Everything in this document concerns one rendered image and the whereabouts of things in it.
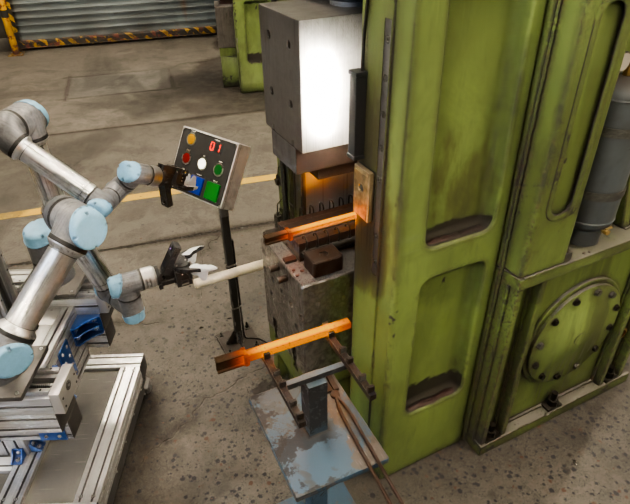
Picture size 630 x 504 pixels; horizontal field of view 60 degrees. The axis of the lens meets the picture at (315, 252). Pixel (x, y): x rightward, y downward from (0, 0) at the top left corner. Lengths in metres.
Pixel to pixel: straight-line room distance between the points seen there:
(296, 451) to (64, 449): 1.12
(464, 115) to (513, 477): 1.57
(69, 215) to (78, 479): 1.12
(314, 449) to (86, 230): 0.92
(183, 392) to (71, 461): 0.65
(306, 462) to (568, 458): 1.39
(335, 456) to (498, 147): 1.05
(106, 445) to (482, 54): 1.97
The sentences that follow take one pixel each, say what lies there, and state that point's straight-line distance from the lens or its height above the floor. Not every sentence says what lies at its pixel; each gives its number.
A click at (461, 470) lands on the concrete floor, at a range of 2.59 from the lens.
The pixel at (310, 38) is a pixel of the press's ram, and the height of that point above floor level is 1.71.
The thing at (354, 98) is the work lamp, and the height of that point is 1.57.
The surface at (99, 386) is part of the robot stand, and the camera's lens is 2.73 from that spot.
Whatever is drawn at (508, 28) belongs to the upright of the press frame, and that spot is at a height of 1.74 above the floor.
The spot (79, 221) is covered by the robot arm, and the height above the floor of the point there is 1.30.
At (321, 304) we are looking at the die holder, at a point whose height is 0.81.
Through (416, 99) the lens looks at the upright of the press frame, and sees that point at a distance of 1.49.
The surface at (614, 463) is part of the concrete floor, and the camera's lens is 2.83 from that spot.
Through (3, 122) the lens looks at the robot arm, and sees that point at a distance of 2.11.
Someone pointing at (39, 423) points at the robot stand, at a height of 0.64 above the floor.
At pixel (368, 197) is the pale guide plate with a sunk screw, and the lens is 1.71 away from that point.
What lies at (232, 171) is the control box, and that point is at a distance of 2.32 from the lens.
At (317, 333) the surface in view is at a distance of 1.68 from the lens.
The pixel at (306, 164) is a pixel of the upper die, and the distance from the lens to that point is 1.86.
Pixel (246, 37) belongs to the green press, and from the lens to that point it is 6.73.
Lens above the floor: 2.09
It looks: 34 degrees down
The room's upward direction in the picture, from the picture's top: 1 degrees counter-clockwise
